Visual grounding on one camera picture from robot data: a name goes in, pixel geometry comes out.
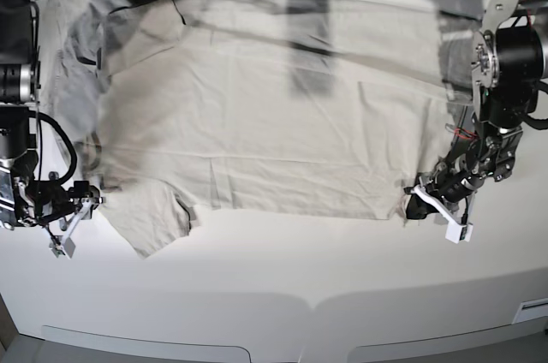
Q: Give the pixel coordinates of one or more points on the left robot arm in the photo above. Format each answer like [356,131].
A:
[509,71]

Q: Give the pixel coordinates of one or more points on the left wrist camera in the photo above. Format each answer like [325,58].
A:
[456,232]

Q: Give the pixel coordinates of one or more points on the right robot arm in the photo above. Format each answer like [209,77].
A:
[22,121]

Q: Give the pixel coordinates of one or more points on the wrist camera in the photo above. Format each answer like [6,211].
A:
[61,246]
[456,232]

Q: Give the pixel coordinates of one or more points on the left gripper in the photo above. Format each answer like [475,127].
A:
[448,190]

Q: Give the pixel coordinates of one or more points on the white label sticker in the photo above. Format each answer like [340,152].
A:
[531,310]

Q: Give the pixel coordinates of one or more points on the beige T-shirt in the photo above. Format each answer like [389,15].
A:
[325,108]

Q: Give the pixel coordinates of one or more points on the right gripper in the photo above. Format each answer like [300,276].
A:
[57,211]

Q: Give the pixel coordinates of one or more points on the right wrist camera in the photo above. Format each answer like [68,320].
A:
[61,246]

